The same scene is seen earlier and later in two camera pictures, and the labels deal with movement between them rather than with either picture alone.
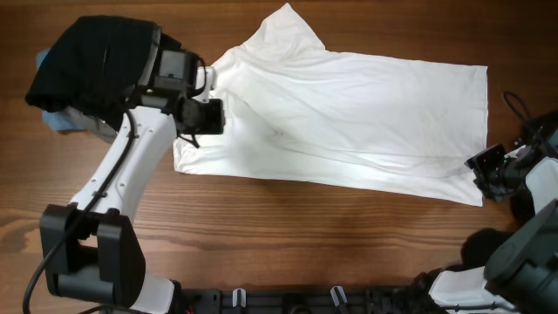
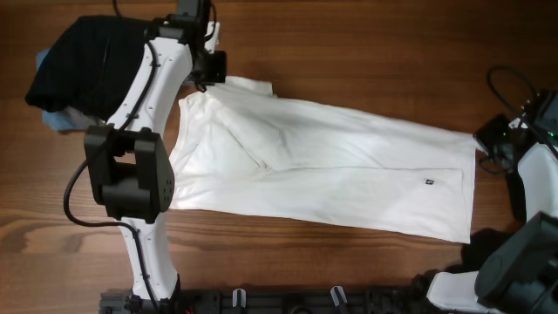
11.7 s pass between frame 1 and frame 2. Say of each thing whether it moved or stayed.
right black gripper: moved
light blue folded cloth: stayed
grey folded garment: stayed
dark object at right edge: stayed
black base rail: stayed
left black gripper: moved
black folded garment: stayed
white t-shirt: moved
